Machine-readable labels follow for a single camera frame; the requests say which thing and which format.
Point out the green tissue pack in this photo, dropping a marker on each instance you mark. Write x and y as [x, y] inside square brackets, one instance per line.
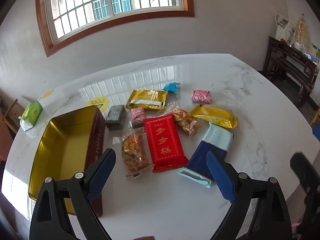
[31, 113]

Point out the round yellow table sticker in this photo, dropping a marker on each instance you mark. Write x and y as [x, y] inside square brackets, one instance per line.
[97, 102]

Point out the pink patterned snack packet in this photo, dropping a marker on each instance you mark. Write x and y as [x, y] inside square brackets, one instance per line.
[201, 96]
[138, 116]

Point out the light wooden chair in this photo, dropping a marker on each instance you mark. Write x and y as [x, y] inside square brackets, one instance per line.
[11, 110]

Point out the gold packet with silver band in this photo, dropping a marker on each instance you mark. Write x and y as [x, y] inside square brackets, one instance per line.
[147, 99]

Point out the blue candy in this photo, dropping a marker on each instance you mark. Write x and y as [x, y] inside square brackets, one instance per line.
[171, 86]

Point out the folded newspapers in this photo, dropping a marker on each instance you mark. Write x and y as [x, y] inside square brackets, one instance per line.
[283, 27]

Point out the wooden framed barred window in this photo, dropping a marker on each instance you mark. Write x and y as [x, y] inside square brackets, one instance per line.
[100, 0]

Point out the dark grey snack packet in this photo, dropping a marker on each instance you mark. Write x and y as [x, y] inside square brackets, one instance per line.
[115, 116]

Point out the red tin box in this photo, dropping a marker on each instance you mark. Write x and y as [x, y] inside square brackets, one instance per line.
[65, 140]

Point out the red snack packet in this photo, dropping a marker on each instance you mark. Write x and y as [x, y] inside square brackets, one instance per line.
[163, 142]

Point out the gold foil pillow packet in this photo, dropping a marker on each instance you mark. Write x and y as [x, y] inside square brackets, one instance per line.
[215, 116]

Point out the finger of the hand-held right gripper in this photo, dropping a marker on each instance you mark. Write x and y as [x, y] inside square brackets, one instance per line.
[301, 170]

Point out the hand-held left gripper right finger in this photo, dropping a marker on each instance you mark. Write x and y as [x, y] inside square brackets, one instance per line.
[220, 175]

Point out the navy blue snack packet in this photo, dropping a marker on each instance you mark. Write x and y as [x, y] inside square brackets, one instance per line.
[210, 150]

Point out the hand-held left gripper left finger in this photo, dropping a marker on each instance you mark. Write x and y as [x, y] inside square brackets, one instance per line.
[100, 172]

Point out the dark wooden side table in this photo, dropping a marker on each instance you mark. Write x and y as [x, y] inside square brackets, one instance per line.
[287, 52]

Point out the gold ornament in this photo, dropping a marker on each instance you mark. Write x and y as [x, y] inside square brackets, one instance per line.
[302, 30]

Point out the clear peanut snack packet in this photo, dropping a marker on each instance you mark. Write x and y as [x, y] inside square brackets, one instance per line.
[133, 152]
[185, 120]

